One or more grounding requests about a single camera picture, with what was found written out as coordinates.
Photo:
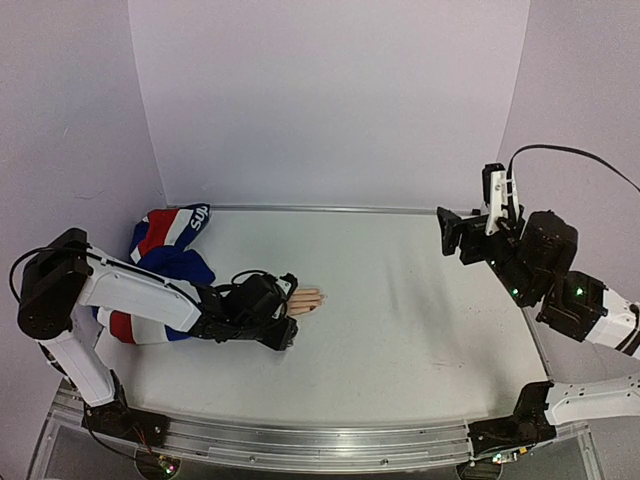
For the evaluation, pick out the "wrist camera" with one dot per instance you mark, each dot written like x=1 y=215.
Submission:
x=287 y=285
x=501 y=200

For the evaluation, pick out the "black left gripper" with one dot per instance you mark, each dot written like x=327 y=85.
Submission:
x=284 y=339

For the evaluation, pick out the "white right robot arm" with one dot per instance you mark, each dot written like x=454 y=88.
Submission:
x=532 y=259

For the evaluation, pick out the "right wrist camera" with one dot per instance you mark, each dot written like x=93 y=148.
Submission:
x=501 y=200

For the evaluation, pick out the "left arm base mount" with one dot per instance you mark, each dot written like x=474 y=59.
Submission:
x=117 y=420

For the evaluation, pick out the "blue white red sleeve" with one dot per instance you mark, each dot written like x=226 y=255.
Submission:
x=161 y=244

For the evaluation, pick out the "aluminium table frame rail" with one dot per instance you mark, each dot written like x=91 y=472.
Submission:
x=207 y=448

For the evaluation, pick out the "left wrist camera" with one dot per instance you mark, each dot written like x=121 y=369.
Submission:
x=287 y=285

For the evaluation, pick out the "mannequin hand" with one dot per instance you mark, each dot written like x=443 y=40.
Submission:
x=305 y=300

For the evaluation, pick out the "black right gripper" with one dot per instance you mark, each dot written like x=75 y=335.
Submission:
x=466 y=240

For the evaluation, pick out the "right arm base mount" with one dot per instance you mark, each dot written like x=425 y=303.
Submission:
x=526 y=426

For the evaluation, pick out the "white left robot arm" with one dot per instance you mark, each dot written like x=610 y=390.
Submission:
x=62 y=282

